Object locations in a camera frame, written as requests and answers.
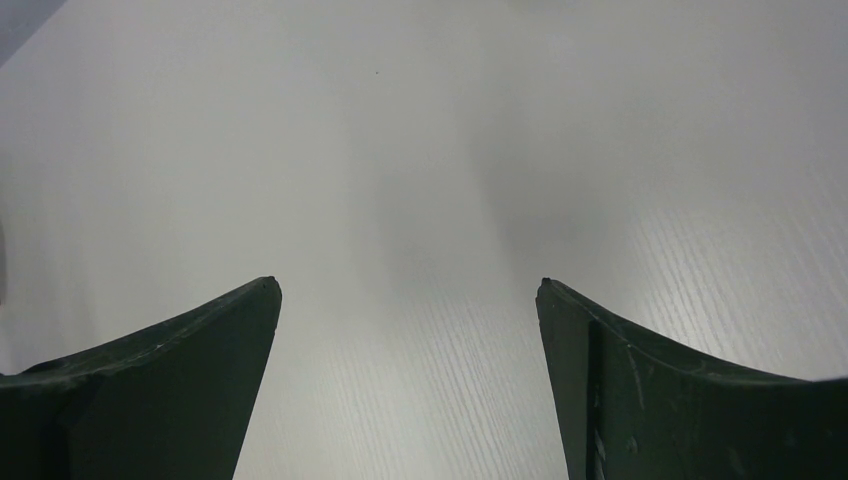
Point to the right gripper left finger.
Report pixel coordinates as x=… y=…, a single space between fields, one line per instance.
x=170 y=401

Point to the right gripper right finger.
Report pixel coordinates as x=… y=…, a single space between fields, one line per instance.
x=634 y=404

